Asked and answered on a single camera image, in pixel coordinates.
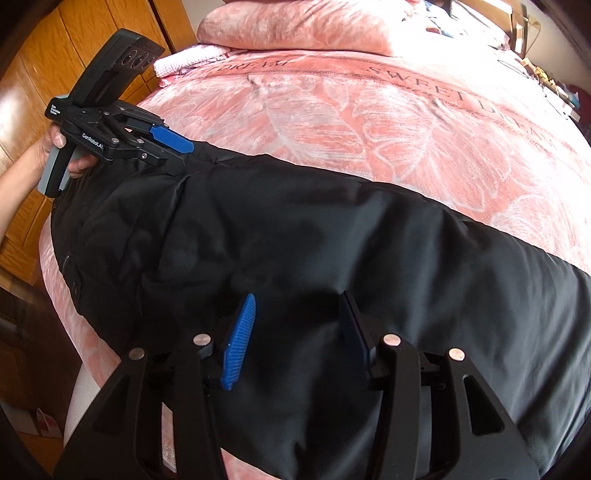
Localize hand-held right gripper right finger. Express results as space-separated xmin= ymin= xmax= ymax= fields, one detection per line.
xmin=338 ymin=291 xmax=541 ymax=480

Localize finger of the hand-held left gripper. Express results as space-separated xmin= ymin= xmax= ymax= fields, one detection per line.
xmin=98 ymin=134 xmax=188 ymax=177
xmin=105 ymin=104 xmax=195 ymax=155

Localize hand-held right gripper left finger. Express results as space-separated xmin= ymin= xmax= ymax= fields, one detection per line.
xmin=53 ymin=293 xmax=257 ymax=480

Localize black pants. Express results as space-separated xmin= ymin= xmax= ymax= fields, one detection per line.
xmin=50 ymin=138 xmax=591 ymax=480

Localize person's left forearm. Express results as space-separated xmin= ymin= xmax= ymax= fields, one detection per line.
xmin=0 ymin=141 xmax=52 ymax=243

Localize wooden wardrobe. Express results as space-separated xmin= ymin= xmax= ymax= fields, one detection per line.
xmin=0 ymin=0 xmax=214 ymax=296

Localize folded pink checked cloth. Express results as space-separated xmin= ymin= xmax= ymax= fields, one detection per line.
xmin=153 ymin=44 xmax=237 ymax=87

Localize pink pillow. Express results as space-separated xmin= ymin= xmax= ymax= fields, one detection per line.
xmin=196 ymin=0 xmax=491 ymax=57

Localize pink leaf-print blanket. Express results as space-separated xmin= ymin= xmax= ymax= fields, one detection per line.
xmin=39 ymin=46 xmax=591 ymax=480

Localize white and red box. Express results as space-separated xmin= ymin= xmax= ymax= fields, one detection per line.
xmin=27 ymin=406 xmax=64 ymax=435

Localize wooden headboard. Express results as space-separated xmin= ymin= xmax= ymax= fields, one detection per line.
xmin=480 ymin=0 xmax=542 ymax=52

